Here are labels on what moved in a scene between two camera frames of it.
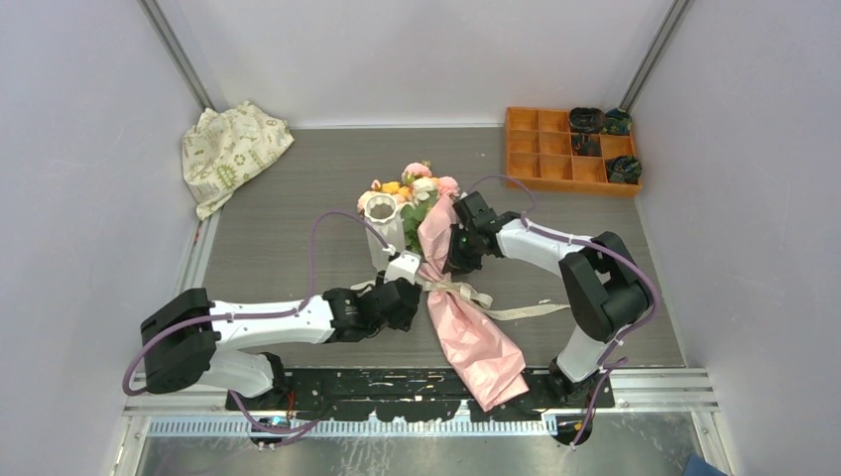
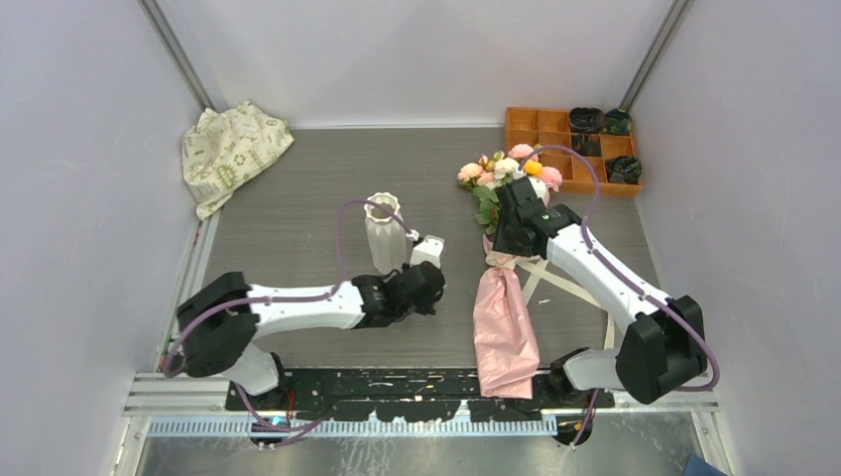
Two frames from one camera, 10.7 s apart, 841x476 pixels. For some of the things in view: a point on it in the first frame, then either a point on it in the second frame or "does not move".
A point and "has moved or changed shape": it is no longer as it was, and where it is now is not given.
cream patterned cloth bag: x=224 y=148 does not move
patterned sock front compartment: x=624 y=170 does not move
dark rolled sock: x=586 y=120 does not move
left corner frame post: x=159 y=22 does not move
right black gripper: x=458 y=264 -> x=503 y=244
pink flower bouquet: x=487 y=365 -> x=506 y=342
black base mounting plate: x=411 y=394 does not move
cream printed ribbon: x=475 y=300 has moved or changed shape
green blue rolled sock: x=618 y=121 does not move
